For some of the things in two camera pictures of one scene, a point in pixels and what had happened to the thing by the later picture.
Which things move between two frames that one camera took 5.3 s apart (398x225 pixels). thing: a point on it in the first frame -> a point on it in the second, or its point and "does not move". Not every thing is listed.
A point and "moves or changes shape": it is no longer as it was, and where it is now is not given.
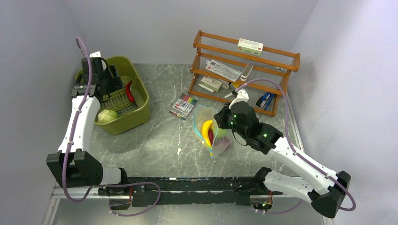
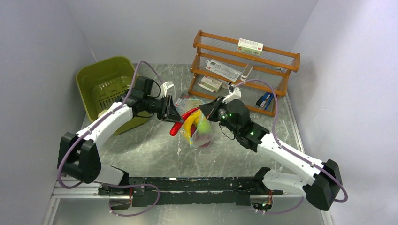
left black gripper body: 112,82 -> 154,105
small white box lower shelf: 211,83 does not move
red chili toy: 127,90 moves or changes shape
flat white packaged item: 223,70 does not move
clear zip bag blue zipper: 215,139 -> 196,130
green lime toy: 222,133 -> 204,127
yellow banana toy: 206,126 -> 195,117
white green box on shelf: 249,47 does not move
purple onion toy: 222,143 -> 206,145
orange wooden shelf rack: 239,72 does not move
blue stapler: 264,101 does not move
